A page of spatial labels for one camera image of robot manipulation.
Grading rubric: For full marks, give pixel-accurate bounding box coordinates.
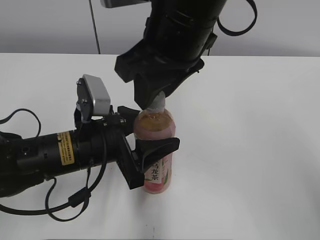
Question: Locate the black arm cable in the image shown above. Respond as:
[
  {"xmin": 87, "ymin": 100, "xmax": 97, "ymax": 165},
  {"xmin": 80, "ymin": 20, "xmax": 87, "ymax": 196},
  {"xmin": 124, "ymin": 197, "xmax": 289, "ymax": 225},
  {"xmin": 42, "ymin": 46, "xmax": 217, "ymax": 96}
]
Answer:
[
  {"xmin": 0, "ymin": 108, "xmax": 108, "ymax": 222},
  {"xmin": 206, "ymin": 0, "xmax": 258, "ymax": 57}
]

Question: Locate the white bottle cap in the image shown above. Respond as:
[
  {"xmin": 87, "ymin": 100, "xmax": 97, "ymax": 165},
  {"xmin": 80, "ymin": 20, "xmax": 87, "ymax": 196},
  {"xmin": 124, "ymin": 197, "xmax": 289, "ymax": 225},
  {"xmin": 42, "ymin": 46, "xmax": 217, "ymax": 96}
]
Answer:
[{"xmin": 146, "ymin": 91, "xmax": 166, "ymax": 113}]

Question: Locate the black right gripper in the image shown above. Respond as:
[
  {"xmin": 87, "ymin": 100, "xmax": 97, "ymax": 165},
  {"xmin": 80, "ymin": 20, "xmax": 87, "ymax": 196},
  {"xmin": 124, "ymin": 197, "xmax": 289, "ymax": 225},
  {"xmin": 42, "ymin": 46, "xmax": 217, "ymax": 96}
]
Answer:
[{"xmin": 114, "ymin": 37, "xmax": 205, "ymax": 110}]

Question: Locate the peach oolong tea bottle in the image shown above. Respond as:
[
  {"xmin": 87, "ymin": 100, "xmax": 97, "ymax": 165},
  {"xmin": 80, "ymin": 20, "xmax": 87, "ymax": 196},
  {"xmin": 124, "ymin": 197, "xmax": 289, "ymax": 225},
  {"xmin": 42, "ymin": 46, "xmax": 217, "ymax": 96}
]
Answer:
[{"xmin": 133, "ymin": 108, "xmax": 176, "ymax": 194}]

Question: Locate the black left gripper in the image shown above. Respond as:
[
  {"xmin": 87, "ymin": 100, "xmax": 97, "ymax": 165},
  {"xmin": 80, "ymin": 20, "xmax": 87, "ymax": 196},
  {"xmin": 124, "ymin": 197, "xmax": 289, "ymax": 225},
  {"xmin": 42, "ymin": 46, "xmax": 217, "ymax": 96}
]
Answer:
[{"xmin": 95, "ymin": 106, "xmax": 180, "ymax": 190}]

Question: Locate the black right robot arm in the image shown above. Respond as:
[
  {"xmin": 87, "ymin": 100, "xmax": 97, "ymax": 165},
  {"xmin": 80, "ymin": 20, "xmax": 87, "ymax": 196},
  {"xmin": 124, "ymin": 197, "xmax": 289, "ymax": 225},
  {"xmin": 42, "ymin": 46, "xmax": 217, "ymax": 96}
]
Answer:
[{"xmin": 114, "ymin": 0, "xmax": 226, "ymax": 110}]

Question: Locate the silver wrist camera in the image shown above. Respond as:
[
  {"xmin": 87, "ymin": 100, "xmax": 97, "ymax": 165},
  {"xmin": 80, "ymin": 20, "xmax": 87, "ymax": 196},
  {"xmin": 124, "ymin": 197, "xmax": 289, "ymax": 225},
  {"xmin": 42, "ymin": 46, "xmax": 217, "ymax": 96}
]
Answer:
[
  {"xmin": 76, "ymin": 74, "xmax": 111, "ymax": 124},
  {"xmin": 100, "ymin": 0, "xmax": 149, "ymax": 9}
]

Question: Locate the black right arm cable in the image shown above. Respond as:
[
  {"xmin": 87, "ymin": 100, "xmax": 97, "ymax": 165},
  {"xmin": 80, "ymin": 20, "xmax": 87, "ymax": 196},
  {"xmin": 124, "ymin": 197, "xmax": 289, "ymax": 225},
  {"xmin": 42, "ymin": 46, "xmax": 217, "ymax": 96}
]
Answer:
[{"xmin": 206, "ymin": 0, "xmax": 258, "ymax": 57}]

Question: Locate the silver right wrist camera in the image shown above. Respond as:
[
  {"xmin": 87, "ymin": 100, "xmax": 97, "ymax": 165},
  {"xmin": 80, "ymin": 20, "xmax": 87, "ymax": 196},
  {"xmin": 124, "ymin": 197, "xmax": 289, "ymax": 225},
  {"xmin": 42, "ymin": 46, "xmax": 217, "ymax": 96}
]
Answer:
[{"xmin": 100, "ymin": 0, "xmax": 149, "ymax": 9}]

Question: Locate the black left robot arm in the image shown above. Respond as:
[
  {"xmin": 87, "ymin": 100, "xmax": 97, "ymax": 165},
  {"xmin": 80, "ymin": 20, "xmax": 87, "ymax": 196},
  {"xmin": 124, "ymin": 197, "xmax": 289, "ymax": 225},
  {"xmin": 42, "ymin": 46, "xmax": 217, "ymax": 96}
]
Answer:
[{"xmin": 0, "ymin": 106, "xmax": 180, "ymax": 197}]

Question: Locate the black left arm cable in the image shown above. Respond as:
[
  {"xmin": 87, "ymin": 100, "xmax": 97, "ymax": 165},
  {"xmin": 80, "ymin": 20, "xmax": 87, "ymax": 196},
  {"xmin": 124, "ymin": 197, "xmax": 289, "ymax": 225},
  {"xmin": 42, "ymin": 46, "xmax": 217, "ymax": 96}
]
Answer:
[{"xmin": 0, "ymin": 108, "xmax": 108, "ymax": 222}]

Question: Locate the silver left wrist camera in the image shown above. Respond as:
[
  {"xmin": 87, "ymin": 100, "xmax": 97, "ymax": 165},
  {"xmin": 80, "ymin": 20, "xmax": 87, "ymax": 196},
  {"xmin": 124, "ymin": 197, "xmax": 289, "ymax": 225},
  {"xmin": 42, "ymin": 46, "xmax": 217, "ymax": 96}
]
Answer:
[{"xmin": 76, "ymin": 74, "xmax": 111, "ymax": 124}]

